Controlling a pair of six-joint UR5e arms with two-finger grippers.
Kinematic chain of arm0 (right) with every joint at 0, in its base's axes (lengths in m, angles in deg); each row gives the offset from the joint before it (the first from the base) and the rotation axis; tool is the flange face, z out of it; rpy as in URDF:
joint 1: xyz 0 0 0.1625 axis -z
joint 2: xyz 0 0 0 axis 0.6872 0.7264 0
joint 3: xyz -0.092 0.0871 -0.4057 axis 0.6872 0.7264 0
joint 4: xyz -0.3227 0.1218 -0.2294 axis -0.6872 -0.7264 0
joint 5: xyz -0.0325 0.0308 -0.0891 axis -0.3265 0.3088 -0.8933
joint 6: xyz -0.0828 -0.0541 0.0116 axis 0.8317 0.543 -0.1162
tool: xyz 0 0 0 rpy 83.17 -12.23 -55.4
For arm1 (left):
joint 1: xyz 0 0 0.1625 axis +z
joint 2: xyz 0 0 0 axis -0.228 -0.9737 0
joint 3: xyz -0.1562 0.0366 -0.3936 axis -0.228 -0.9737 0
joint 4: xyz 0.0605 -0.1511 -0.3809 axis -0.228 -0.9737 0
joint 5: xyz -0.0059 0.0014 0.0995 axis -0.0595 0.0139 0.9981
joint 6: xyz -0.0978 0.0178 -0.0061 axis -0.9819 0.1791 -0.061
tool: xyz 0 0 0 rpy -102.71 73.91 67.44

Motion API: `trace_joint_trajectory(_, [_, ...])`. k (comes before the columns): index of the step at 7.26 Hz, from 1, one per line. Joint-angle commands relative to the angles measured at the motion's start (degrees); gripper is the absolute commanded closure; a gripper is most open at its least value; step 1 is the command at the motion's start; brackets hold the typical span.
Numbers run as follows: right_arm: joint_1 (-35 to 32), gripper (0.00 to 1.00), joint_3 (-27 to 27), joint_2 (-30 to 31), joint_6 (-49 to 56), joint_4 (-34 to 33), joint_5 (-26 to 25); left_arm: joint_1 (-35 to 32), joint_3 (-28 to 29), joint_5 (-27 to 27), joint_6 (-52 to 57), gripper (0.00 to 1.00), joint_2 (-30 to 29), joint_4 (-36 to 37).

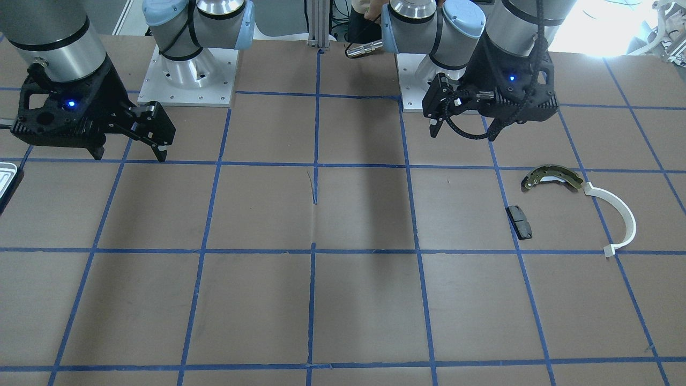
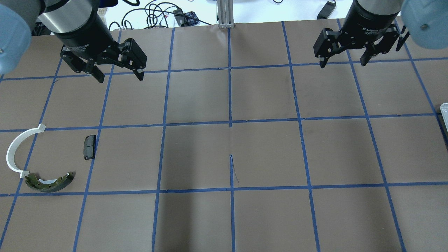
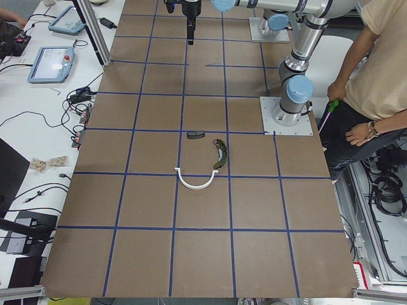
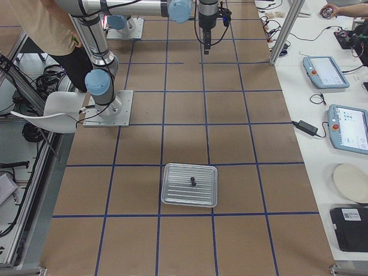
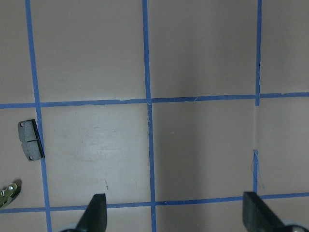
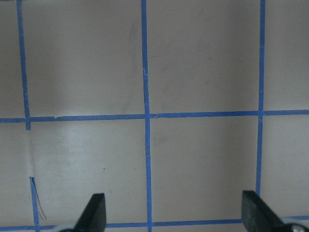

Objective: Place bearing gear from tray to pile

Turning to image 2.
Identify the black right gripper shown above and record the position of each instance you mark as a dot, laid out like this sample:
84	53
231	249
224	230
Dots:
367	23

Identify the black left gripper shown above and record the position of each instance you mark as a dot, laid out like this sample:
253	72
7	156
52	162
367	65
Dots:
85	36

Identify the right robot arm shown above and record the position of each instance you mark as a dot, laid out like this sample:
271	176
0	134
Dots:
426	20

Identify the silver metal tray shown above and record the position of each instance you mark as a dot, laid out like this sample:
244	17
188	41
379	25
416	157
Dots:
444	113

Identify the black power adapter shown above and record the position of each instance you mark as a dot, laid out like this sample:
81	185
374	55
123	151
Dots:
326	10

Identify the dark grey brake pad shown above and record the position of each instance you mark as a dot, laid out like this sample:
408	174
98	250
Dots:
89	147

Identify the white curved plastic piece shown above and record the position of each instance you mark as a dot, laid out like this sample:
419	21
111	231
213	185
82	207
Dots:
11	151

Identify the olive brake shoe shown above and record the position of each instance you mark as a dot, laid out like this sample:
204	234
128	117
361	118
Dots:
48	186

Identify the aluminium frame post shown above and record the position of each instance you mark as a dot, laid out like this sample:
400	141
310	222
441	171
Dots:
225	15

